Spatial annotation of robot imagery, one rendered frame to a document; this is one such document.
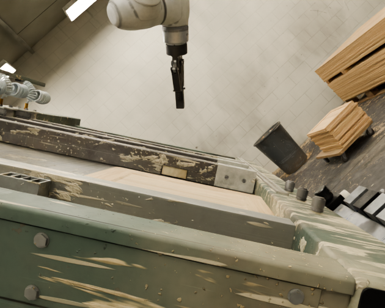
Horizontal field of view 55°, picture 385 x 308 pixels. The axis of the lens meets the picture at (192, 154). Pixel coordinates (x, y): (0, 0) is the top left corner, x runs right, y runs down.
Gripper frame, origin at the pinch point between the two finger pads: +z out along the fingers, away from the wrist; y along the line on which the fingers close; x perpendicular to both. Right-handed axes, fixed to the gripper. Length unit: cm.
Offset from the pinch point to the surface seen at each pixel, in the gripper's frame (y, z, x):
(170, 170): -28.7, 13.9, -1.8
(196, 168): -27.6, 13.1, -10.2
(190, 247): -102, -22, -23
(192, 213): -81, -9, -19
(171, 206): -80, -10, -16
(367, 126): 242, 112, -138
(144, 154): -27.6, 8.8, 6.4
